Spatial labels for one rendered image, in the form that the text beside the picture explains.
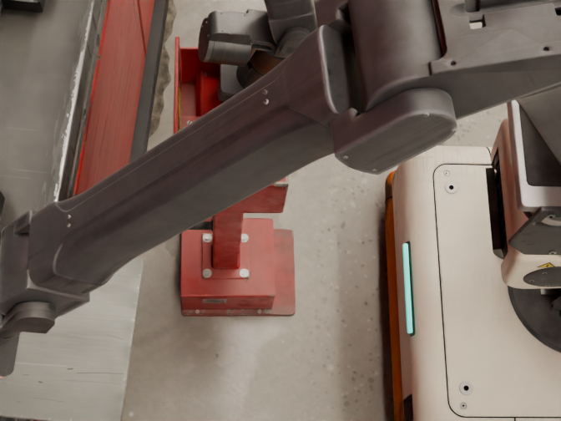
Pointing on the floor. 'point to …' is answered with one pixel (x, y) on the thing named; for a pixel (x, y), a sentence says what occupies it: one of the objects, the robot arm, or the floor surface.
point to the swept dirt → (163, 71)
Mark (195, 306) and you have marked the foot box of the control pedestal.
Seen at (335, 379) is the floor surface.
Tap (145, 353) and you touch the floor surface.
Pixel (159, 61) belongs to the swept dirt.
